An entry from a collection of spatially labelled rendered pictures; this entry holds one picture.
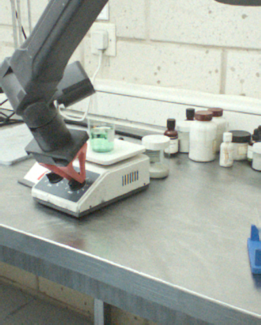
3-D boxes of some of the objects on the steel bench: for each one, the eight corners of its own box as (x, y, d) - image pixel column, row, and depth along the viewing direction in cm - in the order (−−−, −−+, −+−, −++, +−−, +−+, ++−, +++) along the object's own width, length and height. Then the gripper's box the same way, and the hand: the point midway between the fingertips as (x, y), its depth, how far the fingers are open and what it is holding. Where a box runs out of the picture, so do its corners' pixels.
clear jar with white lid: (175, 176, 128) (175, 140, 125) (151, 181, 125) (151, 144, 122) (160, 167, 133) (160, 132, 130) (136, 172, 130) (136, 137, 127)
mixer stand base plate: (7, 165, 135) (7, 160, 134) (-53, 149, 146) (-53, 145, 146) (94, 134, 158) (94, 130, 158) (38, 122, 169) (37, 119, 169)
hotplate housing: (78, 220, 107) (77, 177, 104) (30, 201, 115) (28, 161, 112) (158, 185, 122) (158, 148, 120) (111, 170, 131) (111, 136, 128)
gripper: (7, 126, 102) (46, 189, 111) (52, 133, 96) (89, 198, 105) (30, 100, 105) (66, 162, 115) (75, 105, 100) (109, 170, 109)
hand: (75, 176), depth 110 cm, fingers closed
